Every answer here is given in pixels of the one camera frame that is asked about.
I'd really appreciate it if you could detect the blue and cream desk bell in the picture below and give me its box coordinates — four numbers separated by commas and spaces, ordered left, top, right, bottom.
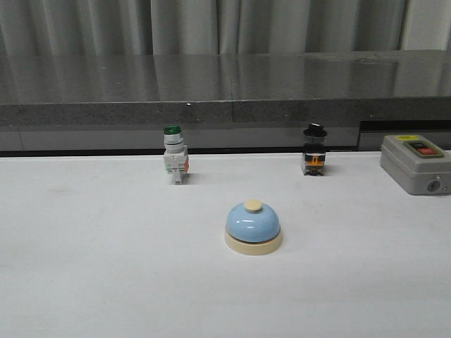
224, 199, 283, 256

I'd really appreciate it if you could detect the grey stone counter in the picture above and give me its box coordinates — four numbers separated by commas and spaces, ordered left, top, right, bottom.
1, 51, 450, 154

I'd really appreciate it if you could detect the grey curtain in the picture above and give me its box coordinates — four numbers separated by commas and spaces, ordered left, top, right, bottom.
1, 1, 409, 56

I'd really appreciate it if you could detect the green pushbutton switch white body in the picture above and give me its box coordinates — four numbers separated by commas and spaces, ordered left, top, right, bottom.
163, 125, 189, 184

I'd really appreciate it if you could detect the black rotary selector switch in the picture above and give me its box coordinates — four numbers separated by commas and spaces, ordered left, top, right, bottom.
302, 123, 328, 175

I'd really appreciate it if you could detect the grey on-off switch box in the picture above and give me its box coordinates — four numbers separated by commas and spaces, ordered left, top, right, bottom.
381, 134, 450, 195

